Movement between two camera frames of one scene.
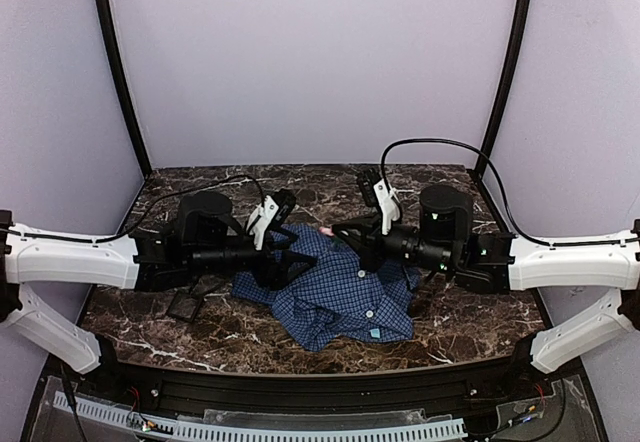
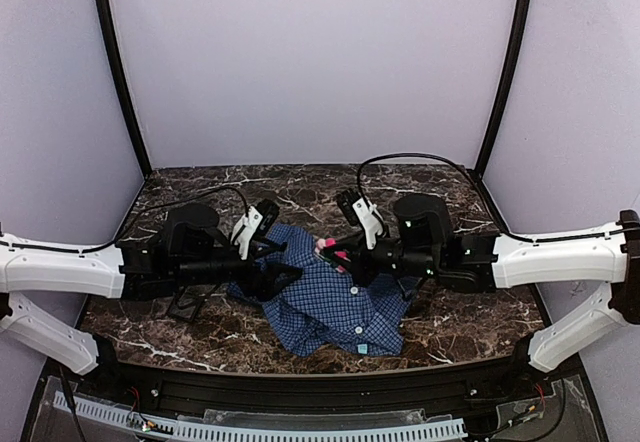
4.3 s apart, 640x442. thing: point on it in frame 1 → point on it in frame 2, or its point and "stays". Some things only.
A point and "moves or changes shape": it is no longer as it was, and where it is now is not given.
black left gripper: x=270 y=262 → x=255 y=266
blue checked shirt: x=338 y=300 moves or changes shape
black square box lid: x=185 y=305 stays
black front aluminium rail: x=321 y=393 stays
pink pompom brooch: x=327 y=230 → x=323 y=243
